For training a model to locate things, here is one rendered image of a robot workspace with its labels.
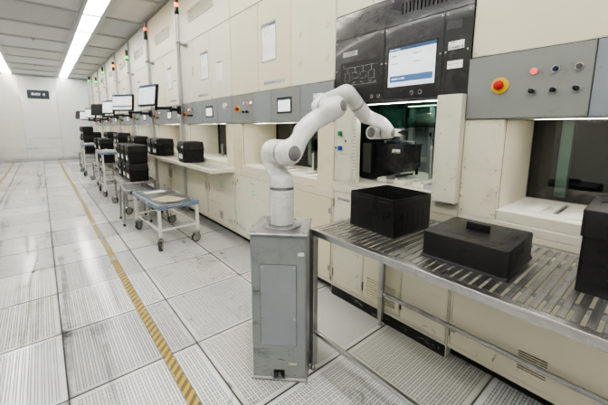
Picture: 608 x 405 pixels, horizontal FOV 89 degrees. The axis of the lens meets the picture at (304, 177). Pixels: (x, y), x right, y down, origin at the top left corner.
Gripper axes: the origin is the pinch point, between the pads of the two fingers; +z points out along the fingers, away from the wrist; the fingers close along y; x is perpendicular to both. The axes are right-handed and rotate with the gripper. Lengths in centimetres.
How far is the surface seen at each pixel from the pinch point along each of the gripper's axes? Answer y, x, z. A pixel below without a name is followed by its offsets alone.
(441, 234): 71, -35, -79
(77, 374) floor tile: -59, -122, -184
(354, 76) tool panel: -16.0, 35.2, -30.0
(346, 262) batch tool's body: -19, -92, -29
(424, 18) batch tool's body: 31, 58, -30
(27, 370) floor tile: -79, -122, -204
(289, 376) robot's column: 13, -119, -104
